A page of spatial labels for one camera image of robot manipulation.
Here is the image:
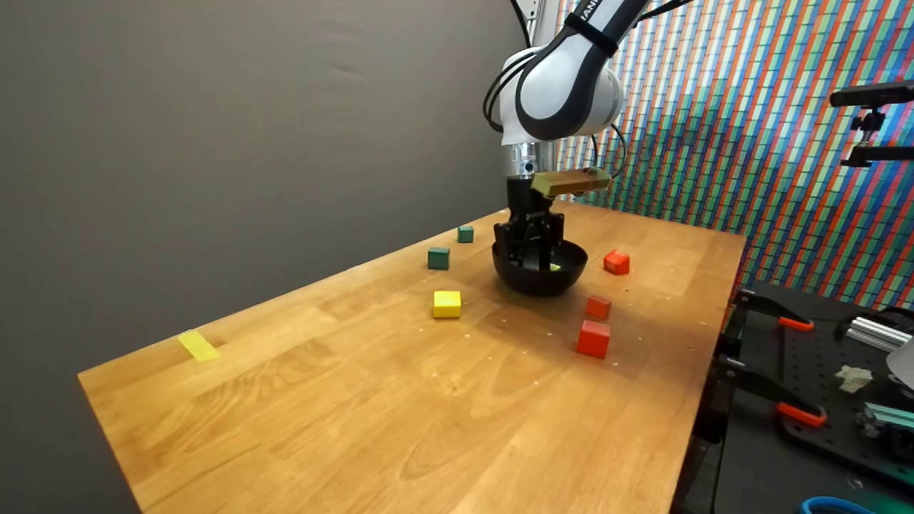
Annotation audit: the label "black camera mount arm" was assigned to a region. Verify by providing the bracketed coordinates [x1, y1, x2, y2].
[826, 81, 914, 173]

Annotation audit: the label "black clamp orange handle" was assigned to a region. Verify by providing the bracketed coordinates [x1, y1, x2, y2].
[730, 287, 819, 338]
[714, 354, 829, 433]

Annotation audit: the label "grey round plate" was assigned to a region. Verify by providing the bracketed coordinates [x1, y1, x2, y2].
[881, 343, 914, 395]

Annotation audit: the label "black pegboard bench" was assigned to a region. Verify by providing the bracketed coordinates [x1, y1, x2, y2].
[703, 280, 914, 514]

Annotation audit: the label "silver aluminium bar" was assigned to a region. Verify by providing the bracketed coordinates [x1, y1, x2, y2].
[843, 316, 914, 354]

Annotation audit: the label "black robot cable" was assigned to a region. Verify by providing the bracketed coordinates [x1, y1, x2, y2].
[479, 53, 537, 133]

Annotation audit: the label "white backdrop frame pole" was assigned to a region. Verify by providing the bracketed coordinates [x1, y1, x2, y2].
[526, 0, 566, 49]

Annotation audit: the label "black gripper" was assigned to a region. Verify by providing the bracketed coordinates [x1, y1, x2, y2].
[494, 176, 567, 277]

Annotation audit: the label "tan wrist camera box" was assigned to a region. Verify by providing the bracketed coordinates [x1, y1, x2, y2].
[527, 166, 614, 201]

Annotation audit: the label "yellow tape strip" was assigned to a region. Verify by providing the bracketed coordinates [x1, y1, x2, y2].
[174, 328, 226, 367]

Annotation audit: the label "grey fabric backdrop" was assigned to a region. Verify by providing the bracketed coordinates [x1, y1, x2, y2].
[0, 0, 537, 514]

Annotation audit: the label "small pale crumpled wad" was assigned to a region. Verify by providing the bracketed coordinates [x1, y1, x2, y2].
[833, 364, 877, 395]

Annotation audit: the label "black bowl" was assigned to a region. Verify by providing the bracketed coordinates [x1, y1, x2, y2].
[489, 237, 587, 297]

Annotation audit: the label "teal metal bar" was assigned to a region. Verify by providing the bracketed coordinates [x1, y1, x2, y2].
[854, 397, 914, 443]

